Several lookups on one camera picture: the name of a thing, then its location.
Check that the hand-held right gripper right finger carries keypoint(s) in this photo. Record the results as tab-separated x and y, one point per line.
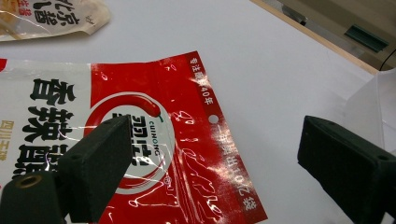
348	168

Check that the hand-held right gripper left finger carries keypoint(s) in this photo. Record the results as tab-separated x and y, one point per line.
90	174

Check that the red and white sauce packet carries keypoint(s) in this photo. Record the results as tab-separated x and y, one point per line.
186	93

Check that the beige spouted sauce pouch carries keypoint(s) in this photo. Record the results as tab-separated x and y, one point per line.
62	17

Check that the light wooden desk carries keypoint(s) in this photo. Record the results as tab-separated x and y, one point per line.
330	18

